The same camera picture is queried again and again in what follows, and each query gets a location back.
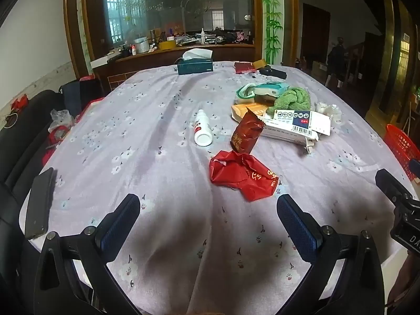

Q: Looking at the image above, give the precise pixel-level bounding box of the grey smartphone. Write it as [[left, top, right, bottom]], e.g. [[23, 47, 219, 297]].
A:
[[24, 167, 55, 240]]

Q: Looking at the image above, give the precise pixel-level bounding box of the green towel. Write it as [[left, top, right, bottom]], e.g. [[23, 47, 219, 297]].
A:
[[265, 86, 312, 115]]

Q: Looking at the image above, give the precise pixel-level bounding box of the white teal tissue pack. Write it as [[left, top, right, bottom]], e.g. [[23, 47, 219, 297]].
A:
[[254, 81, 291, 97]]

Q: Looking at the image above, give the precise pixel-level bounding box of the green bamboo wall decal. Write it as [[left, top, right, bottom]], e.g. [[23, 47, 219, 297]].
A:
[[261, 0, 284, 64]]

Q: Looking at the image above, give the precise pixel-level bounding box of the teal tissue box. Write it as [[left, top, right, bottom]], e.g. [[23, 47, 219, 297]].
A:
[[175, 49, 214, 75]]

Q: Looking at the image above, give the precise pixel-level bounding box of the white medicine box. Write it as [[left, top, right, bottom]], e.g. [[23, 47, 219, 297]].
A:
[[262, 109, 332, 137]]

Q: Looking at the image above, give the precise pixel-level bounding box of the black remote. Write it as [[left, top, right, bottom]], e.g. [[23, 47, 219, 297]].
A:
[[259, 66, 287, 80]]

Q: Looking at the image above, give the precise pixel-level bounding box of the crumpled red plastic bag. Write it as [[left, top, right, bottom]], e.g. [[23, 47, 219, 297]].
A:
[[209, 150, 279, 202]]

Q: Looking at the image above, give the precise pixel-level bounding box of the orange box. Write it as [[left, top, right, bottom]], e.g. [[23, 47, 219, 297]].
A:
[[231, 102, 273, 123]]

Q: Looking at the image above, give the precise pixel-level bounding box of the flat red packet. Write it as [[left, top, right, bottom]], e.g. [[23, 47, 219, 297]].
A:
[[234, 61, 257, 74]]

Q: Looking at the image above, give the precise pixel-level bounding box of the red plastic basket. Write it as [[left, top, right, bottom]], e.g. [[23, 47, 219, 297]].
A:
[[385, 124, 420, 181]]

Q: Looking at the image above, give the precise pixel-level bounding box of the person's right hand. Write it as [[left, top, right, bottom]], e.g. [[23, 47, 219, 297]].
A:
[[386, 254, 420, 315]]

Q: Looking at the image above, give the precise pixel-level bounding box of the white spray bottle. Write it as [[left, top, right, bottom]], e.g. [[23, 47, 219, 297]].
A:
[[193, 109, 214, 146]]

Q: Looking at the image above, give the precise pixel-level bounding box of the gold pillar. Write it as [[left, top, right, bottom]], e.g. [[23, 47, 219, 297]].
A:
[[364, 0, 399, 122]]

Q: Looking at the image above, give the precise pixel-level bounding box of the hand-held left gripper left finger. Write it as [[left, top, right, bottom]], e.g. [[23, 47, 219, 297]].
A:
[[33, 193, 141, 315]]

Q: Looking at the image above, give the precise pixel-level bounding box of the clear plastic bag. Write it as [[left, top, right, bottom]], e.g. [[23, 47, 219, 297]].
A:
[[49, 109, 75, 132]]

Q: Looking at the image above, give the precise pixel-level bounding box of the cluttered wooden counter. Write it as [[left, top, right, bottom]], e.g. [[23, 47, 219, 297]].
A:
[[90, 28, 256, 92]]

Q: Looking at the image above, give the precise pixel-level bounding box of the white glove green cuff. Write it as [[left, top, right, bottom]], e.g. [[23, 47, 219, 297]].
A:
[[234, 83, 260, 104]]

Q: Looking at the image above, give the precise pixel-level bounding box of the dark bag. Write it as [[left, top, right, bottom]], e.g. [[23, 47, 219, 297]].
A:
[[59, 78, 106, 115]]

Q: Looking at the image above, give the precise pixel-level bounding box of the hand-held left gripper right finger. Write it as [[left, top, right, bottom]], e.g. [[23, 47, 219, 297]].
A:
[[276, 193, 386, 315]]

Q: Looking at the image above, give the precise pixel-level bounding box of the black chair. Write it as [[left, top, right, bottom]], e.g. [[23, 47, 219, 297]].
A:
[[0, 89, 66, 315]]

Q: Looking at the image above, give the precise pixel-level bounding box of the red snack packet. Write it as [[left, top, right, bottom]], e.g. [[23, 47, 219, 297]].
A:
[[230, 107, 266, 154]]

